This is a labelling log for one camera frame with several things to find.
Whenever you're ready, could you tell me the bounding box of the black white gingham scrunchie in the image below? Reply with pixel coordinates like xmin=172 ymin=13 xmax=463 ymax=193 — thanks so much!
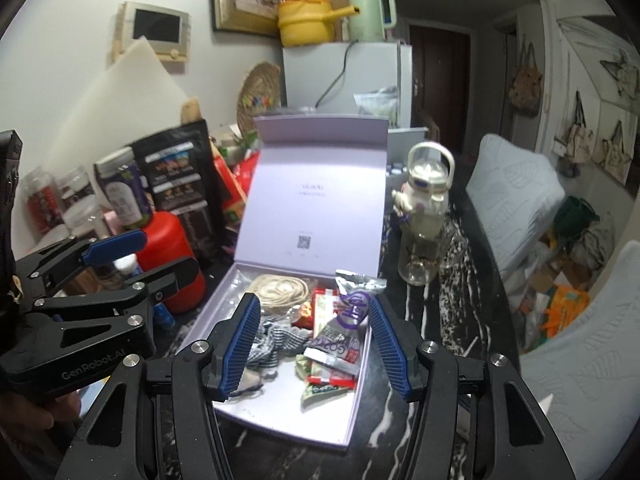
xmin=231 ymin=316 xmax=312 ymax=396

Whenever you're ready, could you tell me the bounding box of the far light blue cushioned chair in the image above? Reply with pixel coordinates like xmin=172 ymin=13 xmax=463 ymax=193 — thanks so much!
xmin=465 ymin=133 xmax=565 ymax=278

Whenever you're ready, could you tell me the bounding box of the red white snack packet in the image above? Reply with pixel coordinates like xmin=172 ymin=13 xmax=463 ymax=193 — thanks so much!
xmin=293 ymin=288 xmax=357 ymax=389

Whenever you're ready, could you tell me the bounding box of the white mini fridge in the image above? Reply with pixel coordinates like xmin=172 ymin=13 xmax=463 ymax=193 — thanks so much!
xmin=283 ymin=41 xmax=413 ymax=128

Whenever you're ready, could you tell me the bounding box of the clear glass mug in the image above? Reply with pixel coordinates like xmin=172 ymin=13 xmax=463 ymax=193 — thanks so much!
xmin=397 ymin=221 xmax=454 ymax=286

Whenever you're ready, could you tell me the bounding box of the green electric kettle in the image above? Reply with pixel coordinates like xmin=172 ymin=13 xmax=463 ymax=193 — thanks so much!
xmin=348 ymin=0 xmax=397 ymax=42

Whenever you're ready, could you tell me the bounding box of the white foam board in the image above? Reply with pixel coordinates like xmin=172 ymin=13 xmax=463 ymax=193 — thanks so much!
xmin=43 ymin=38 xmax=188 ymax=174

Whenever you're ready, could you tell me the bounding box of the black coffee pouch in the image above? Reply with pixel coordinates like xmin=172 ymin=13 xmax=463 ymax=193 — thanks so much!
xmin=130 ymin=119 xmax=226 ymax=260

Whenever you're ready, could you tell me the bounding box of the yellow pot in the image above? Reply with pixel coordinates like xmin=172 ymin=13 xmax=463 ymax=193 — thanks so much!
xmin=278 ymin=0 xmax=360 ymax=48

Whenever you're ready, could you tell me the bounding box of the woven straw fan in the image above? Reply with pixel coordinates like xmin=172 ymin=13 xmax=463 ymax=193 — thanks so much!
xmin=236 ymin=62 xmax=281 ymax=136

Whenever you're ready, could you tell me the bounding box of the dark label plastic jar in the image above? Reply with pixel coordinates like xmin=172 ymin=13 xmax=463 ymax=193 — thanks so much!
xmin=94 ymin=146 xmax=153 ymax=230

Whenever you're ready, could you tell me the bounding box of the purple white snack bag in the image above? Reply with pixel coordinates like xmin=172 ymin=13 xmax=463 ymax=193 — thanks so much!
xmin=304 ymin=270 xmax=386 ymax=377

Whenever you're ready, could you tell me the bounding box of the near light blue cushioned chair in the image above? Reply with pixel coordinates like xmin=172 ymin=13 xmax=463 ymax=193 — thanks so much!
xmin=520 ymin=240 xmax=639 ymax=479

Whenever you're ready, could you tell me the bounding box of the red canister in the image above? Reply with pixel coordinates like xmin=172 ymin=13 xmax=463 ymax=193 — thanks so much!
xmin=136 ymin=211 xmax=206 ymax=313

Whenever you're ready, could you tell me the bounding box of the white water bottle with handle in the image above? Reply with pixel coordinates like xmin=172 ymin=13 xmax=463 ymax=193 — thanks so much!
xmin=392 ymin=141 xmax=456 ymax=240

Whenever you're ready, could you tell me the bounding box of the light blue cushioned chair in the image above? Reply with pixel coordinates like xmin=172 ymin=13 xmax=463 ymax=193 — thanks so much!
xmin=465 ymin=133 xmax=565 ymax=278
xmin=520 ymin=240 xmax=639 ymax=479

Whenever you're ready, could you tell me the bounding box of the wall intercom panel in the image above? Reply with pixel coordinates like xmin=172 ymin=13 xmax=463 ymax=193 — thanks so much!
xmin=112 ymin=1 xmax=191 ymax=63

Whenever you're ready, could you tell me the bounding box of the lavender gift box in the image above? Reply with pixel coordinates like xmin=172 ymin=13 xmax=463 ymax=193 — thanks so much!
xmin=183 ymin=114 xmax=387 ymax=450

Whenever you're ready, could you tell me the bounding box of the cream rope bag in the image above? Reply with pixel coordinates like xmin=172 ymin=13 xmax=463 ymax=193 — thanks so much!
xmin=247 ymin=274 xmax=310 ymax=313

